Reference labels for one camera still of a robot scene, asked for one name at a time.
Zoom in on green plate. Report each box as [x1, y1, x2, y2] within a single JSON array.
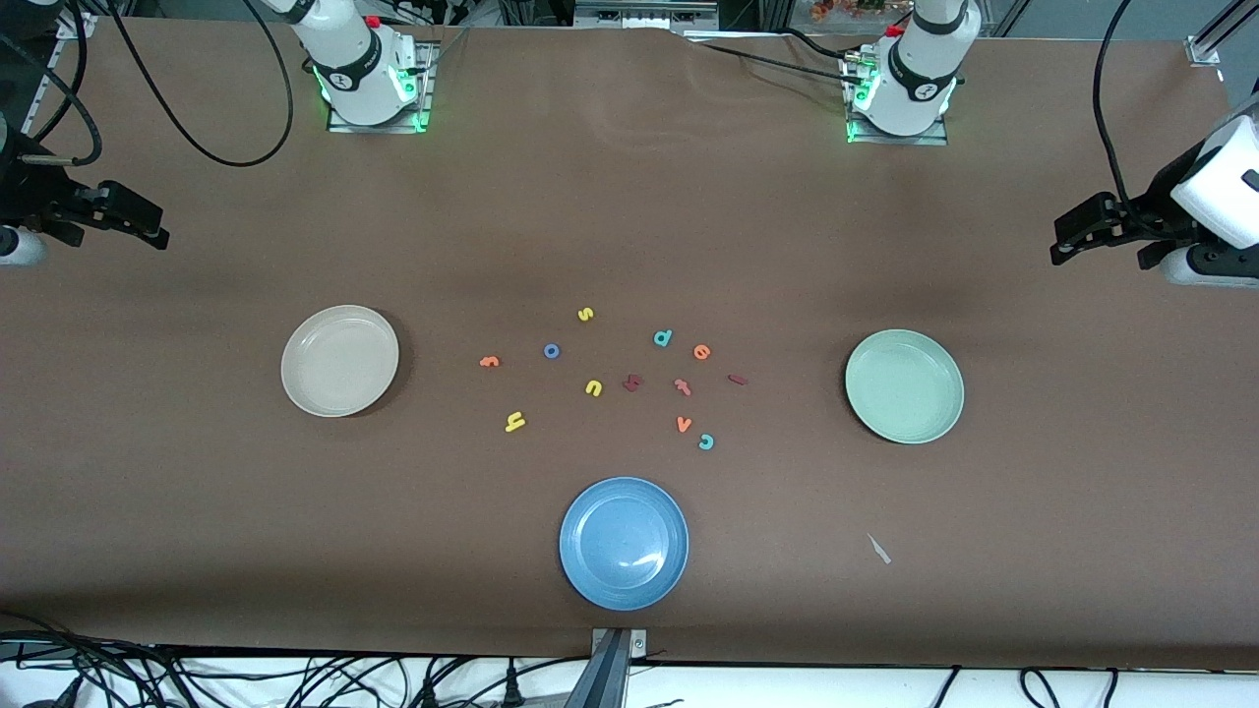
[[844, 328, 966, 445]]

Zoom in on beige plate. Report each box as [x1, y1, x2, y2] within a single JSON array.
[[280, 304, 400, 419]]

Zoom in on orange flowers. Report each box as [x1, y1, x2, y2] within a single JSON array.
[[809, 0, 914, 23]]

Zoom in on brown paper table cover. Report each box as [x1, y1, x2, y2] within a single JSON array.
[[0, 18, 1259, 672]]

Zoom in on grey device box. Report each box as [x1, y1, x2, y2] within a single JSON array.
[[573, 0, 721, 30]]

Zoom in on blue plate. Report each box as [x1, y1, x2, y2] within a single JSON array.
[[558, 476, 690, 613]]

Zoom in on thick black cable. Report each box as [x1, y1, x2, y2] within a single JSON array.
[[0, 0, 105, 168]]

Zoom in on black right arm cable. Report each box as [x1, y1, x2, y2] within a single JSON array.
[[106, 0, 296, 168]]

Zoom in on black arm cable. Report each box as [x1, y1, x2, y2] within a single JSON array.
[[1092, 0, 1137, 222], [106, 0, 296, 168]]

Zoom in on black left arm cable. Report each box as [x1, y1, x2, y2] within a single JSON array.
[[1092, 0, 1137, 222]]

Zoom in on aluminium frame profile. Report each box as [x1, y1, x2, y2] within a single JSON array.
[[1185, 0, 1259, 68]]

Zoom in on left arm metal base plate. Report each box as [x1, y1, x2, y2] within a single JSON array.
[[844, 49, 951, 148]]

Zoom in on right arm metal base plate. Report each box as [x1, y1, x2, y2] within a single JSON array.
[[325, 39, 439, 135]]

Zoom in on black base cable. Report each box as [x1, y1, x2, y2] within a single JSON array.
[[689, 37, 859, 88]]

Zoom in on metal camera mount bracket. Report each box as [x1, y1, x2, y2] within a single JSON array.
[[566, 627, 650, 708]]

